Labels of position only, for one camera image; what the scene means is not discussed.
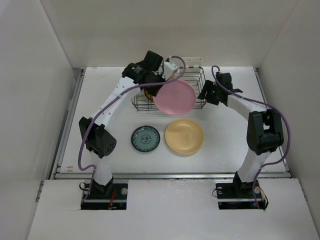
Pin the yellow plate front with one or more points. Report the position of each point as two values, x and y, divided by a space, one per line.
184 136

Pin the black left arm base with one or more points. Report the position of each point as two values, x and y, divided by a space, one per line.
112 196

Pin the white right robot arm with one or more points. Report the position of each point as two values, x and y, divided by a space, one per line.
264 134

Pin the pink plate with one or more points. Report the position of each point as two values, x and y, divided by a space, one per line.
176 99

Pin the black wire dish rack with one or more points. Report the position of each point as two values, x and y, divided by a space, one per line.
194 76

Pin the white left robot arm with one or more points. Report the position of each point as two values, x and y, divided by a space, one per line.
97 141

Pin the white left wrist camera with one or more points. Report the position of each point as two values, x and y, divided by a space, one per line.
168 69

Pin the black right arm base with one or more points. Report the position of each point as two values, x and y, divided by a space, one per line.
230 196

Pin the white cutlery holder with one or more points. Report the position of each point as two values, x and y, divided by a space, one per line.
193 62

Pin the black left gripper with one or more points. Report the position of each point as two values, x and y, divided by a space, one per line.
154 92

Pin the small teal patterned plate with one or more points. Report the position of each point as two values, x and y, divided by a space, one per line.
145 138

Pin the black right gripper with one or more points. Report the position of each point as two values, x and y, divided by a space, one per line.
208 85

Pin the brown yellow patterned plate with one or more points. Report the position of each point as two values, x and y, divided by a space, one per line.
148 95

